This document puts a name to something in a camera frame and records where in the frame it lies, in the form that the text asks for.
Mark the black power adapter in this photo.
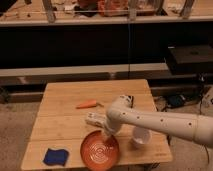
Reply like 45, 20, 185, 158
167, 95, 185, 108

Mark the blue sponge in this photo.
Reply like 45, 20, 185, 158
43, 149, 69, 166

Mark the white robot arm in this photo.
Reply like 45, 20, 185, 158
104, 95, 213, 149

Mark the orange ceramic bowl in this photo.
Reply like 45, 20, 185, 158
80, 130, 120, 171

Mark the white cup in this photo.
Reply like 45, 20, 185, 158
132, 127, 151, 148

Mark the wooden table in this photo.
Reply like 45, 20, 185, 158
20, 78, 174, 171

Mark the orange carrot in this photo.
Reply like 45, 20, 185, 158
76, 100, 104, 109

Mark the long wooden shelf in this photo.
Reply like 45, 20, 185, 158
0, 0, 213, 27

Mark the black box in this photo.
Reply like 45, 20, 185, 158
165, 45, 213, 75

